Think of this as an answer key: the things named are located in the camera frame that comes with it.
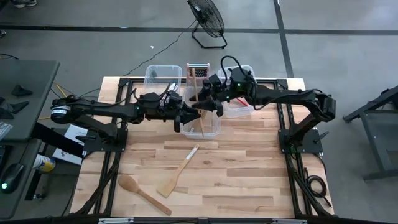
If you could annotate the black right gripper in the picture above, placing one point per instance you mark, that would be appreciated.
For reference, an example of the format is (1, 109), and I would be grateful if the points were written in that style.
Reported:
(224, 91)

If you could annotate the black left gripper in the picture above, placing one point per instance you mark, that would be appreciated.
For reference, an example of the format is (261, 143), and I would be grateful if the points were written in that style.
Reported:
(158, 112)

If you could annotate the wooden spoon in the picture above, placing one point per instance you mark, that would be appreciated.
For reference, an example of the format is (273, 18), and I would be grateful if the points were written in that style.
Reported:
(129, 183)

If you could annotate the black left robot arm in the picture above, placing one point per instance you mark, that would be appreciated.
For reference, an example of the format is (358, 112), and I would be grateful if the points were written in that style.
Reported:
(93, 109)

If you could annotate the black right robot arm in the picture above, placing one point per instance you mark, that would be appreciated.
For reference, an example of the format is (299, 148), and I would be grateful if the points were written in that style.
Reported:
(286, 95)

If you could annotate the clear plastic bin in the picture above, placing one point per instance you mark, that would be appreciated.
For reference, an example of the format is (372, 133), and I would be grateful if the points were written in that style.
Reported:
(155, 77)
(211, 130)
(236, 109)

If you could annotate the metal box grater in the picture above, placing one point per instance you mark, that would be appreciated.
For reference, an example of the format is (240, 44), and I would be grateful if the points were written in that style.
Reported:
(202, 72)

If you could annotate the wooden spatula with label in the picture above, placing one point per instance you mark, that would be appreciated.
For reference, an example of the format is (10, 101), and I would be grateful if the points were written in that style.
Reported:
(169, 186)

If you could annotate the black floor fan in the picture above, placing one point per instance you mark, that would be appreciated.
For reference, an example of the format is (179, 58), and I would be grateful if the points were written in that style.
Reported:
(206, 15)

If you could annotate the white paper sheet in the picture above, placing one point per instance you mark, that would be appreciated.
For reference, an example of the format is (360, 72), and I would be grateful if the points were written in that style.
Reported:
(66, 155)

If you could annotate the white and yellow can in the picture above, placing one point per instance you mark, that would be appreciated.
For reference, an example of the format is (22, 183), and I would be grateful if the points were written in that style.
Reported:
(45, 163)

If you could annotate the grey side table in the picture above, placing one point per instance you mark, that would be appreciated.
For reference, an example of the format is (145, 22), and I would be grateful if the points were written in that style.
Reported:
(28, 77)

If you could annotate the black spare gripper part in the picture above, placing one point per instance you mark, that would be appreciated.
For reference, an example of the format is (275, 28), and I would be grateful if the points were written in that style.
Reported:
(20, 91)
(15, 107)

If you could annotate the grey metal stand table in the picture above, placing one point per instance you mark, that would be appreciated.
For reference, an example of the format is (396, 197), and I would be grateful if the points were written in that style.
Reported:
(379, 140)

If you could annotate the person's shoe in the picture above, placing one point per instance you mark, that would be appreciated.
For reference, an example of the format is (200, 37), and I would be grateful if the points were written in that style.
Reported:
(23, 3)

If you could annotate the black aluminium table frame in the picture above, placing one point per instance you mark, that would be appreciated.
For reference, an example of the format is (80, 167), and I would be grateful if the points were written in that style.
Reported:
(136, 81)

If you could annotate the silver metal bracket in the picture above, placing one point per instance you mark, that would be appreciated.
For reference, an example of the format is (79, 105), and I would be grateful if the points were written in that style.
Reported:
(289, 221)
(115, 220)

